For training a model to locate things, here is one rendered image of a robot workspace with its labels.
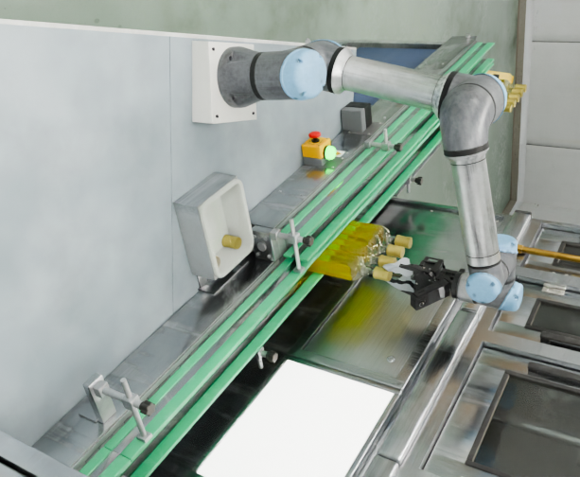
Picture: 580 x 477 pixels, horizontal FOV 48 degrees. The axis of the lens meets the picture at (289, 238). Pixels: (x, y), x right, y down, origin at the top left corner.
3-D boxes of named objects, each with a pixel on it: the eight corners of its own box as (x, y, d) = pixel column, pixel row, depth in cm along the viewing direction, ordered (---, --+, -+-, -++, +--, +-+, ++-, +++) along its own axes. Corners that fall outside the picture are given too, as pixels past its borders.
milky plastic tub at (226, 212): (193, 275, 172) (219, 282, 167) (173, 202, 160) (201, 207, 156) (231, 241, 184) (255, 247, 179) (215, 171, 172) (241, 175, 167)
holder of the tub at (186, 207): (196, 291, 175) (219, 296, 171) (172, 202, 160) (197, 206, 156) (233, 256, 186) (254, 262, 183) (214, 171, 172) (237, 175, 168)
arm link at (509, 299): (525, 275, 163) (522, 305, 167) (483, 267, 169) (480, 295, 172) (518, 289, 157) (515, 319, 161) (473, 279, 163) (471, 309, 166)
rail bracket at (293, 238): (275, 269, 182) (313, 277, 175) (266, 217, 173) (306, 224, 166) (281, 263, 184) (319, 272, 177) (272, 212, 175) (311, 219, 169)
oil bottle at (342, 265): (295, 269, 192) (360, 283, 182) (292, 253, 189) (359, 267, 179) (305, 258, 196) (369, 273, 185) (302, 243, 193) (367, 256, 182)
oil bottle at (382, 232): (324, 239, 204) (385, 252, 194) (322, 224, 201) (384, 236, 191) (332, 230, 208) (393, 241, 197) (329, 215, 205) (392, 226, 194)
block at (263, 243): (254, 258, 184) (274, 263, 180) (248, 230, 179) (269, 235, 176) (260, 252, 186) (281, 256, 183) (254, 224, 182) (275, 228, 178)
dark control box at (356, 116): (341, 131, 230) (362, 132, 225) (339, 109, 225) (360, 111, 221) (351, 121, 235) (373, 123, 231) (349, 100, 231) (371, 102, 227)
